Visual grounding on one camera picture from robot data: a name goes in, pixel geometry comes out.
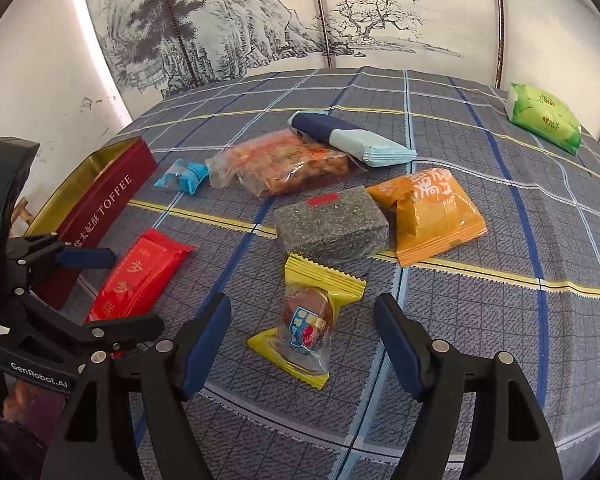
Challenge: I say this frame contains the grey plaid tablecloth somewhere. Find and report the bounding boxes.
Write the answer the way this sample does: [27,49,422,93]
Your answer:
[25,66,600,480]

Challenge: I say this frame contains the red and gold tin box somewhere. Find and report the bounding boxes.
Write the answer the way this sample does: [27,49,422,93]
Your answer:
[22,136,159,311]

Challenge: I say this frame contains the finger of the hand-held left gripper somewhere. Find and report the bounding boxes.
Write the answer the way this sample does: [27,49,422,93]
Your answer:
[5,234,117,283]
[10,287,165,361]

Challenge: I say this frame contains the clear bag of orange snacks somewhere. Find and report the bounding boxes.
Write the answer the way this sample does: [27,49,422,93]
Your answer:
[205,129,368,197]

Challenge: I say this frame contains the orange snack packet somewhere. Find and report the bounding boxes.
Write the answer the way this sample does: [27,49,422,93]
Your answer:
[366,167,488,267]

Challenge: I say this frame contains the dark purple clothing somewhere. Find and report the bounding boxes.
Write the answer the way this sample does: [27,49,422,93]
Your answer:
[0,415,48,480]

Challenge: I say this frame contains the yellow snack packet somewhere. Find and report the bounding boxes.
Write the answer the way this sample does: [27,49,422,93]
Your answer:
[246,252,367,391]

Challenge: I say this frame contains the black sesame cake block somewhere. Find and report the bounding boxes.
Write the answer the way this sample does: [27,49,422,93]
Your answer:
[272,185,390,263]

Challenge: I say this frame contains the red snack packet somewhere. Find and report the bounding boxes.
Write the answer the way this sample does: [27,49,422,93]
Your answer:
[84,228,195,358]

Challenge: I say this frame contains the landscape painted folding screen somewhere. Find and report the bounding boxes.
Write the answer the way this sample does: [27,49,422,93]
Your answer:
[77,0,600,146]

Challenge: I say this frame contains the blue candy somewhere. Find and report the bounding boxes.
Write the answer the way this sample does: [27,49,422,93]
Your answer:
[154,158,211,196]

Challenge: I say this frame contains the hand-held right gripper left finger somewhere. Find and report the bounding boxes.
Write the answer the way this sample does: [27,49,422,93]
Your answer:
[40,292,232,480]

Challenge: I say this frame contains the person's left hand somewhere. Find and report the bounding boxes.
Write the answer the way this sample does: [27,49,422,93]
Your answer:
[2,382,71,426]

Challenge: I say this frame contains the wooden chair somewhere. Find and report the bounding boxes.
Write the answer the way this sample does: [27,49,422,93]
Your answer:
[10,197,33,236]

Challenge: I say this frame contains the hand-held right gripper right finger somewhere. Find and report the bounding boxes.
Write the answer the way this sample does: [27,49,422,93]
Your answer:
[373,292,563,480]

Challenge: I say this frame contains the navy and light-blue packet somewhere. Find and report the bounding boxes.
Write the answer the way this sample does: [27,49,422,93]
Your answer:
[286,110,417,168]

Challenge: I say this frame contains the green snack packet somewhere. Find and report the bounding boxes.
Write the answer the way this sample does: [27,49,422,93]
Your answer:
[505,82,582,156]

